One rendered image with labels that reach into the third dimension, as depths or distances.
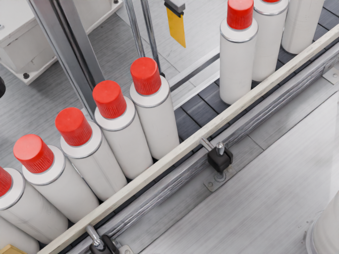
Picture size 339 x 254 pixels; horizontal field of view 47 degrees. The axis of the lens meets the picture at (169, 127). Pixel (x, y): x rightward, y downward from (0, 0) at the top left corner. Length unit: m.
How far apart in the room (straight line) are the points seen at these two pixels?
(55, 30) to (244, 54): 0.25
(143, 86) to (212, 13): 0.44
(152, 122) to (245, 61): 0.16
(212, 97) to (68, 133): 0.31
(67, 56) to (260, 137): 0.35
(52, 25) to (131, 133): 0.17
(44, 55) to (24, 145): 0.41
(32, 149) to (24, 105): 0.38
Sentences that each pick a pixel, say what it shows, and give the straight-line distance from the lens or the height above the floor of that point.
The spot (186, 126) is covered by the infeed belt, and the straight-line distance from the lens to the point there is 0.65.
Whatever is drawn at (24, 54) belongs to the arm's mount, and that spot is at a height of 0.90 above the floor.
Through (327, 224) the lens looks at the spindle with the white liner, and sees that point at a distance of 0.49.
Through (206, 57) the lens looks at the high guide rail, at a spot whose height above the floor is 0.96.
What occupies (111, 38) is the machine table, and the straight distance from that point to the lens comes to 0.87.
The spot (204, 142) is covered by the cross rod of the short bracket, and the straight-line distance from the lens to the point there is 0.60.
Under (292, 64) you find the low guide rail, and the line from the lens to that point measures 0.69.
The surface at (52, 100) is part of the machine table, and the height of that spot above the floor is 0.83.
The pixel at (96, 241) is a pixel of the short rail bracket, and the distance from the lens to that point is 0.53.
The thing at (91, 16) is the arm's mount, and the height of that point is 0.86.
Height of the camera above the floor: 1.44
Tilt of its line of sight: 59 degrees down
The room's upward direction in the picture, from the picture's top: 12 degrees counter-clockwise
